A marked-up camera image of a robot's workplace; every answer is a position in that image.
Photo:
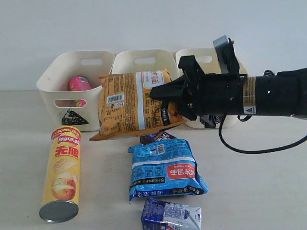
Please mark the blue noodle packet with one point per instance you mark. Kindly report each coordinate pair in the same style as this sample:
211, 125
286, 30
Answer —
164, 168

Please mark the pink chips can yellow lid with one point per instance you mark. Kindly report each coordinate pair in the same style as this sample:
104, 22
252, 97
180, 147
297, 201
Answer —
79, 83

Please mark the orange noodle packet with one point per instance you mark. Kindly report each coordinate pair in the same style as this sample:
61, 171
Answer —
126, 109

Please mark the cream bin with circle mark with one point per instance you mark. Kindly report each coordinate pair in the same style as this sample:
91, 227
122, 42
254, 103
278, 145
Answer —
208, 61

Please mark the yellow Lay's chips can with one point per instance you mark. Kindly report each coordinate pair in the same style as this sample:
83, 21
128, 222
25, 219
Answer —
60, 200

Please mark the blue white milk carton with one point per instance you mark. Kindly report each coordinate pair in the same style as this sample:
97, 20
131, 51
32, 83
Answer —
162, 215

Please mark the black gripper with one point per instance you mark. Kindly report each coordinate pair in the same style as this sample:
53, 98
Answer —
203, 93

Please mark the purple juice box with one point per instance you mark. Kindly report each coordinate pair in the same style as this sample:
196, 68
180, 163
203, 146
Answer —
162, 135

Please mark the cream bin with square mark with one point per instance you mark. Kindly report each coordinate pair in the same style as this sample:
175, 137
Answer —
145, 60

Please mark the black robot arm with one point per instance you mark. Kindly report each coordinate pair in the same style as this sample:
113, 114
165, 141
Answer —
283, 94

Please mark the cream bin with triangle mark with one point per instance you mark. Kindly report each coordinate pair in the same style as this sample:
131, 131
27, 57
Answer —
75, 108

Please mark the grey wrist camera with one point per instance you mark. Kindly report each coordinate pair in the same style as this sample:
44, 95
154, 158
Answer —
224, 55

